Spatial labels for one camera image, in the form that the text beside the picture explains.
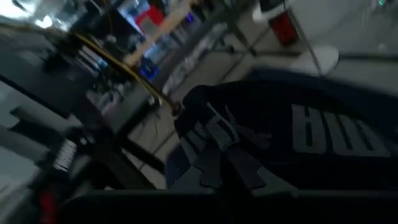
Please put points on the black aluminium table frame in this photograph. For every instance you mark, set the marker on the black aluminium table frame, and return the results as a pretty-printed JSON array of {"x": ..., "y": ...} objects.
[{"x": 143, "y": 154}]

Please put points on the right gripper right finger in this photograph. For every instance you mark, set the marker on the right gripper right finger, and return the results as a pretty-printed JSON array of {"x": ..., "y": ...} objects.
[{"x": 255, "y": 182}]

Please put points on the white floor lamp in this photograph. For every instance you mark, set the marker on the white floor lamp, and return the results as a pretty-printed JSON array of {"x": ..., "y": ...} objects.
[{"x": 323, "y": 59}]

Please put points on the navy white striped fabric bin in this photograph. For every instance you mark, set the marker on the navy white striped fabric bin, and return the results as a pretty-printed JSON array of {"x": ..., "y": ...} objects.
[{"x": 174, "y": 168}]

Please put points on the black garment white lettering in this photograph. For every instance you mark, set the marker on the black garment white lettering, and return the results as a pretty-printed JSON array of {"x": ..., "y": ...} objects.
[{"x": 280, "y": 124}]

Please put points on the red toolbox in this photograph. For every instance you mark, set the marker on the red toolbox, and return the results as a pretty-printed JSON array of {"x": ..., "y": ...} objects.
[{"x": 283, "y": 29}]

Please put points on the light wooden board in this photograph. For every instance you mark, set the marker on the light wooden board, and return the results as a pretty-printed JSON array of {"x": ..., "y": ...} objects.
[{"x": 161, "y": 31}]

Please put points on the black desk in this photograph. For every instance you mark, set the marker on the black desk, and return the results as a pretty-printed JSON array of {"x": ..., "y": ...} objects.
[{"x": 37, "y": 71}]

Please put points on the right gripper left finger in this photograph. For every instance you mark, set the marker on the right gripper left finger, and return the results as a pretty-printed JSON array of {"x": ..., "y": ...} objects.
[{"x": 205, "y": 174}]

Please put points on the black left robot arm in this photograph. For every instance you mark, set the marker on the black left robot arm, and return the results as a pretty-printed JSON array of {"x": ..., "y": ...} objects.
[{"x": 77, "y": 174}]

